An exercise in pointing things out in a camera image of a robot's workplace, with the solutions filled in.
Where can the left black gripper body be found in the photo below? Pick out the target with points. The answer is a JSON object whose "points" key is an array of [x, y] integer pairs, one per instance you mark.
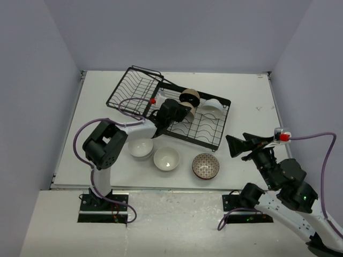
{"points": [[170, 120]]}

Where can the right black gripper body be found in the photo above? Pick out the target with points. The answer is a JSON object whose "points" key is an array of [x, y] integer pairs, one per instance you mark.
{"points": [[262, 159]]}

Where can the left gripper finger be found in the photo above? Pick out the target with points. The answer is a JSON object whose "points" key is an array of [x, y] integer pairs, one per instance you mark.
{"points": [[183, 113], [186, 104]]}

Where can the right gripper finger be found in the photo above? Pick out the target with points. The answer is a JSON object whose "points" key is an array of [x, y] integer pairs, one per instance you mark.
{"points": [[238, 146], [254, 140]]}

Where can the black glazed tan bowl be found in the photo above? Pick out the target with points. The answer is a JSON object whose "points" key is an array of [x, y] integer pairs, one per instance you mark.
{"points": [[191, 96]]}

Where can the plain tan bowl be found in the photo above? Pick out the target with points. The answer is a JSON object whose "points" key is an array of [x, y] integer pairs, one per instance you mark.
{"points": [[191, 115]]}

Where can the white bowl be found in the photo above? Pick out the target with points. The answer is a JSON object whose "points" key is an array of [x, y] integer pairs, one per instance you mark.
{"points": [[141, 148], [213, 108], [142, 158]]}

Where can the tan bowl with leaf motif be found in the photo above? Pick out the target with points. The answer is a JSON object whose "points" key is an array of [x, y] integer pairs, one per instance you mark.
{"points": [[166, 158]]}

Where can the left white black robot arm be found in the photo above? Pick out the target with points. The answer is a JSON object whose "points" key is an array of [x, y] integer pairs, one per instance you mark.
{"points": [[104, 144]]}

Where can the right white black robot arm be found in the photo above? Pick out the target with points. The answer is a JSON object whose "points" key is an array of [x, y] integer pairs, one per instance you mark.
{"points": [[296, 205]]}

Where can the red patterned bowl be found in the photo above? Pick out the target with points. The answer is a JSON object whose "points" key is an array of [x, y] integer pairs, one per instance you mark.
{"points": [[205, 166]]}

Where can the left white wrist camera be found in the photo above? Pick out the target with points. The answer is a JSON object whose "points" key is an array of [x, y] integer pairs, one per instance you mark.
{"points": [[159, 99]]}

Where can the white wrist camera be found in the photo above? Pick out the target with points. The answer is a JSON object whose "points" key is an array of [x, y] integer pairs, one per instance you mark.
{"points": [[159, 99], [281, 137]]}

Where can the black wire dish rack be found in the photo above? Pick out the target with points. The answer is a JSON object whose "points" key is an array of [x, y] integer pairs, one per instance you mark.
{"points": [[139, 83]]}

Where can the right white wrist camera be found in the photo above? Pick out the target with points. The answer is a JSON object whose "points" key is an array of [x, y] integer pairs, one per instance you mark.
{"points": [[281, 137]]}

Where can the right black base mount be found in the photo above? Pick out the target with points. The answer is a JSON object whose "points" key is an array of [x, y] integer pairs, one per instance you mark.
{"points": [[231, 201]]}

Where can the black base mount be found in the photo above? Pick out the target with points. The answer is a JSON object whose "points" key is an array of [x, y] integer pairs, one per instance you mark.
{"points": [[231, 201], [101, 211]]}

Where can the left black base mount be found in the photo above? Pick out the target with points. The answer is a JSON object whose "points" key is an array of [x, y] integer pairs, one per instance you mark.
{"points": [[101, 211]]}

